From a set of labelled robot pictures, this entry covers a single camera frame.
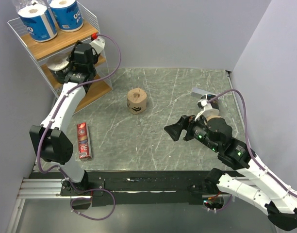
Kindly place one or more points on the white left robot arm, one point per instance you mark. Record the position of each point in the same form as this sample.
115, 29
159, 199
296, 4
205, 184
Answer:
52, 147

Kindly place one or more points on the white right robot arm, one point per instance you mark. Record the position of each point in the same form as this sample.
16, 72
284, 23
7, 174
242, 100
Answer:
268, 193

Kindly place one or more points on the brown wrapped paper roll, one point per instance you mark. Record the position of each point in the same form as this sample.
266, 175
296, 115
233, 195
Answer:
136, 101

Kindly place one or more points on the white wire wooden shelf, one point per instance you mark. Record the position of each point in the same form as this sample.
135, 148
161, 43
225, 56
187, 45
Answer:
64, 42

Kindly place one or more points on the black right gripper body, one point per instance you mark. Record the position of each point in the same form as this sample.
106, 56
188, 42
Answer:
198, 130

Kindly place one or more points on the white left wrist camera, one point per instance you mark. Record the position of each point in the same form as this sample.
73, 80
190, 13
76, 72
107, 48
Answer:
98, 44

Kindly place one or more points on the red toothpaste box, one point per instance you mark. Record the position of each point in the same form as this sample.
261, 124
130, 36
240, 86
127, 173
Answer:
83, 141

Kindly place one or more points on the grey small box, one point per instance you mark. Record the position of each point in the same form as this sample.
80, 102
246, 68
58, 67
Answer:
198, 93

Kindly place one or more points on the brown paper roll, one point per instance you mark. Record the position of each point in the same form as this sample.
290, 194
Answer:
136, 101
212, 117

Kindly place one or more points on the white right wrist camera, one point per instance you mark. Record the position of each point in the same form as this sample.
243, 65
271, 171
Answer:
206, 109

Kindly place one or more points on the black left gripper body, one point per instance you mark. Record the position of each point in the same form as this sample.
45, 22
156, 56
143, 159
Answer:
96, 56

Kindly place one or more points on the blue monster paper roll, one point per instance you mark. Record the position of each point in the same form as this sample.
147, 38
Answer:
67, 14

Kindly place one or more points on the black paper roll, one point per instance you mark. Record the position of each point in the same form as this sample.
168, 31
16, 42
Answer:
214, 103
58, 66

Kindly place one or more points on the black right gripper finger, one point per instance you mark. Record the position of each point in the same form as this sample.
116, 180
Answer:
186, 120
174, 130

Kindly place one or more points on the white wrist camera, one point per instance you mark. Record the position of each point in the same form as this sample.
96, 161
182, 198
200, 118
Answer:
206, 109
98, 44

